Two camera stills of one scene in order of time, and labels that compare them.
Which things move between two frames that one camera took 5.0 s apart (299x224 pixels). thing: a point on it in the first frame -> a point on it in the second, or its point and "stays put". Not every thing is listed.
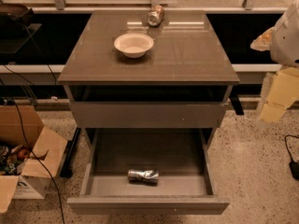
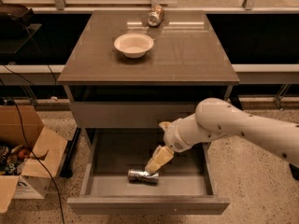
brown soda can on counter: x=155 y=16 stays put
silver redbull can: x=148 y=176 stays put
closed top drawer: x=149 y=115 stays put
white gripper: x=286 y=41 -> x=172 y=137
